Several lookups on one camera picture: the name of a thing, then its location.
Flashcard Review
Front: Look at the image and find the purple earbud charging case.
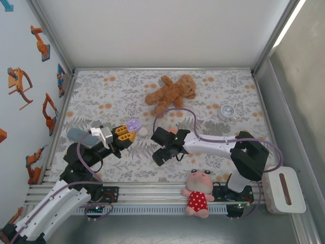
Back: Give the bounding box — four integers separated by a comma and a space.
126, 118, 142, 133

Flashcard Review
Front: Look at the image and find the blue-grey glasses case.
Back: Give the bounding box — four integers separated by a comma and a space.
67, 128, 100, 148

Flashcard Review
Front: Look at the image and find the floral table mat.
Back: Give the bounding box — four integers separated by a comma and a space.
49, 70, 276, 184

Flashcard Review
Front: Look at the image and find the brown teddy bear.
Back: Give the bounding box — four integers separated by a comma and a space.
144, 74, 198, 116

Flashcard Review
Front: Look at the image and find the black circuit board with leds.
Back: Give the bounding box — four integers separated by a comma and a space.
226, 202, 251, 218
87, 203, 109, 214

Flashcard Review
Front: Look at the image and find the pink plush toy dotted dress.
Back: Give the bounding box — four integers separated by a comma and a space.
182, 169, 216, 219

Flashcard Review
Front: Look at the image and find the small white alarm clock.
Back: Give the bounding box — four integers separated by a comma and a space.
217, 104, 239, 121

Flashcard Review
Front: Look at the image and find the blue orange machine sticker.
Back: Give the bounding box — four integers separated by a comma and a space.
56, 63, 67, 99

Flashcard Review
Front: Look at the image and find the orange gripper claw sticker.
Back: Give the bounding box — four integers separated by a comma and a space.
7, 67, 34, 111

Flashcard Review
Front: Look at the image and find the white tissue box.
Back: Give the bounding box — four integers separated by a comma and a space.
262, 166, 307, 215

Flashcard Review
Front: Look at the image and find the aluminium frame side rail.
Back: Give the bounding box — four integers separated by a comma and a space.
252, 71, 324, 244
40, 71, 77, 184

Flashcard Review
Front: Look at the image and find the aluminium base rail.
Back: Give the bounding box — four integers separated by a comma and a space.
25, 181, 257, 205

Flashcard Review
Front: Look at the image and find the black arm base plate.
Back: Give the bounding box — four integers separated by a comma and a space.
212, 185, 254, 204
100, 186, 120, 204

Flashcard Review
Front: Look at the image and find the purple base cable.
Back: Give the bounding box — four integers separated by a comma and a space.
83, 199, 114, 222
227, 181, 264, 221

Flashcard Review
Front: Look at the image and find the white slotted cable duct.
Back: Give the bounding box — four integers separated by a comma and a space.
76, 204, 228, 216

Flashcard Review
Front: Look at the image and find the aluminium frame back bar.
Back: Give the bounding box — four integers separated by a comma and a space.
73, 67, 254, 72

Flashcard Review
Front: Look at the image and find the aluminium frame post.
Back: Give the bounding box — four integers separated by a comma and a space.
250, 0, 307, 76
25, 0, 77, 74

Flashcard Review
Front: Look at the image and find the blue wall sticker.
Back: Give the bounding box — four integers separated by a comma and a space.
0, 0, 15, 12

